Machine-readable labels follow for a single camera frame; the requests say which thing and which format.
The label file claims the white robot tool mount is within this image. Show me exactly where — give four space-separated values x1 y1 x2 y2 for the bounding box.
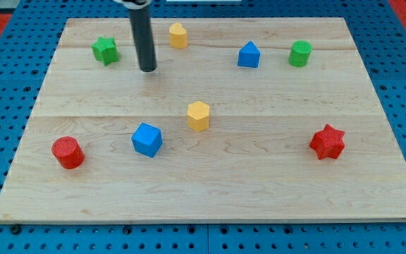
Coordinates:
114 0 152 8

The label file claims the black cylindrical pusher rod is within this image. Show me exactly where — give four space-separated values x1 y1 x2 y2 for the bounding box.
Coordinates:
129 3 156 72

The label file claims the green star block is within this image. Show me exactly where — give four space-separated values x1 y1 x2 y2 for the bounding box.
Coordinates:
91 37 119 66

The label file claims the red star block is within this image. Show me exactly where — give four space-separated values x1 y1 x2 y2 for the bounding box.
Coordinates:
309 124 345 159

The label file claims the yellow hexagon block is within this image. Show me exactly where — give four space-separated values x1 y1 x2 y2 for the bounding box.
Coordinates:
187 101 210 132

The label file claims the blue pentagon house block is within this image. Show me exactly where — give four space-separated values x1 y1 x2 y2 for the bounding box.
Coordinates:
237 41 261 68

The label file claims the blue cube block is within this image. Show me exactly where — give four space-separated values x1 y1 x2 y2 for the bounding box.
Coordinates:
131 123 163 157

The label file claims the red cylinder block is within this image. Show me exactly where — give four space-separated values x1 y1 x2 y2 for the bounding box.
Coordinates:
51 136 85 169

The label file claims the light wooden board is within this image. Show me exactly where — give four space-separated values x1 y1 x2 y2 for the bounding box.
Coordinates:
0 18 406 224

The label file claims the green cylinder block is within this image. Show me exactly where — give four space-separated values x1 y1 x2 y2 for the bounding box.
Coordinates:
288 40 312 67

